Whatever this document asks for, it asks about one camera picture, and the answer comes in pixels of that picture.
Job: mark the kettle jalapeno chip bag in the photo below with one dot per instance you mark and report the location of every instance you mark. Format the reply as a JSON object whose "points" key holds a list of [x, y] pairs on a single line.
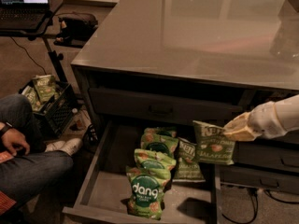
{"points": [[212, 146], [187, 169]]}

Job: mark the red patterned cloth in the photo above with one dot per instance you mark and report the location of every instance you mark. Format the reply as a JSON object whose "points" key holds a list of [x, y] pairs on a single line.
{"points": [[5, 202]]}

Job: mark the dark bag on floor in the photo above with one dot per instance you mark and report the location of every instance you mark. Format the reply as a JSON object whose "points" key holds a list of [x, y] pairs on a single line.
{"points": [[75, 29]]}

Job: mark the green dang chip bag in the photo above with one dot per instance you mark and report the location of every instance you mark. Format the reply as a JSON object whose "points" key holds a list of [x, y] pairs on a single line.
{"points": [[161, 143], [153, 160], [166, 131], [147, 186]]}

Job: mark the seated person's jeans legs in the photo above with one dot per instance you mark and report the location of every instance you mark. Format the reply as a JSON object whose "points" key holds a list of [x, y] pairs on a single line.
{"points": [[25, 176]]}

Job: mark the seated person's hand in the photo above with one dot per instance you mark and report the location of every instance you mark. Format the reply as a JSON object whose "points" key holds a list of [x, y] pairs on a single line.
{"points": [[14, 141]]}

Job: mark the rear green Dang chip bag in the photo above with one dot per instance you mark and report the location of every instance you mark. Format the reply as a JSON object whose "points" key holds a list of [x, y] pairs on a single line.
{"points": [[166, 131]]}

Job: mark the black plastic crate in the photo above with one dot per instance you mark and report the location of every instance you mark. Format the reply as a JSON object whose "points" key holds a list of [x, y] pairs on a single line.
{"points": [[54, 115]]}

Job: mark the open grey middle drawer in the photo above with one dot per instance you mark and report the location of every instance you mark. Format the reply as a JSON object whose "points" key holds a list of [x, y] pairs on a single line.
{"points": [[105, 191]]}

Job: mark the black laptop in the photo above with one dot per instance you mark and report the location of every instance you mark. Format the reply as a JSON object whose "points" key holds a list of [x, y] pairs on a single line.
{"points": [[23, 14]]}

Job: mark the black wrist watch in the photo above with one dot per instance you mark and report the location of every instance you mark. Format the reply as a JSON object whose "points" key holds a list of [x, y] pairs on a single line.
{"points": [[6, 127]]}

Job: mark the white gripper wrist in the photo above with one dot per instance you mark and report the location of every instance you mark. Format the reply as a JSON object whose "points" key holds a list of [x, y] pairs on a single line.
{"points": [[265, 119]]}

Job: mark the black laptop stand table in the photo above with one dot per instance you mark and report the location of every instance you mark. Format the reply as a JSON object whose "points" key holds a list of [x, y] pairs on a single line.
{"points": [[55, 57]]}

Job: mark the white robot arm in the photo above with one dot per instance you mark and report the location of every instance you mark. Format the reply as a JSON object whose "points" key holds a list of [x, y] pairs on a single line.
{"points": [[288, 113]]}

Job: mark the white sneaker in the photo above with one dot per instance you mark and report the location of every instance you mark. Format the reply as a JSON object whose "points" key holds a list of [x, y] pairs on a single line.
{"points": [[70, 147]]}

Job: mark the front green Dang chip bag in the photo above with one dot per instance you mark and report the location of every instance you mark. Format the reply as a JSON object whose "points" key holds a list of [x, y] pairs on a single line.
{"points": [[147, 186]]}

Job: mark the grey counter cabinet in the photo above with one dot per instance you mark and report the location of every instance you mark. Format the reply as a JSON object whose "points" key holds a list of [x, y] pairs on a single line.
{"points": [[237, 52]]}

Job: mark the grey top drawer front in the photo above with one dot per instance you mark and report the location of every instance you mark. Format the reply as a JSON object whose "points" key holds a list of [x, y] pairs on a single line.
{"points": [[169, 109]]}

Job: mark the Kettle chip bag in crate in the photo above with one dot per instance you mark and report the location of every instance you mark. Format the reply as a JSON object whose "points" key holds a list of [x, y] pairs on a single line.
{"points": [[45, 87]]}

